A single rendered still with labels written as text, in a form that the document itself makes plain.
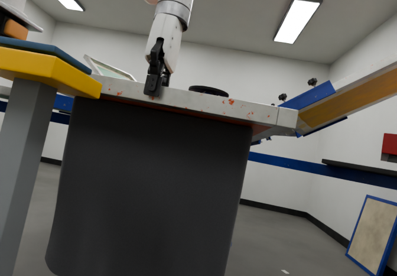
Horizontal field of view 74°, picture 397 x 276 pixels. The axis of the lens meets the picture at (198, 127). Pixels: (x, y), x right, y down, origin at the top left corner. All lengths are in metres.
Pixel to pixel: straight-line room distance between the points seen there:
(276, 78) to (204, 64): 1.47
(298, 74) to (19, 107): 5.47
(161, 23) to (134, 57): 5.32
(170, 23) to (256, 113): 0.25
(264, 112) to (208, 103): 0.11
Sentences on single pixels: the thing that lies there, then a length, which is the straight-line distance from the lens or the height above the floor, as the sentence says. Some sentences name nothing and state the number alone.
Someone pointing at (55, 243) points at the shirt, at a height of 0.60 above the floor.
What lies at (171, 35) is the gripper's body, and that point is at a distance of 0.56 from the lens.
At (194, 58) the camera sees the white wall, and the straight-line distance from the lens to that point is 5.61.
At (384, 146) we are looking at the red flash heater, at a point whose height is 1.05.
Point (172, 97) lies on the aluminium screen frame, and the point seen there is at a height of 0.97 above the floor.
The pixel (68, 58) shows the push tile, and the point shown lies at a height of 0.96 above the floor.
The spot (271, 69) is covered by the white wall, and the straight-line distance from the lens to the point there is 5.62.
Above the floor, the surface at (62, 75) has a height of 0.93.
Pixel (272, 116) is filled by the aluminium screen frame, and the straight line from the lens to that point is 0.54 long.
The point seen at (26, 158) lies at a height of 0.82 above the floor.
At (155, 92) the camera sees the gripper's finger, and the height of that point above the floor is 0.97.
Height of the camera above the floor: 0.88
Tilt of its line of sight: 5 degrees up
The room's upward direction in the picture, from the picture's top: 11 degrees clockwise
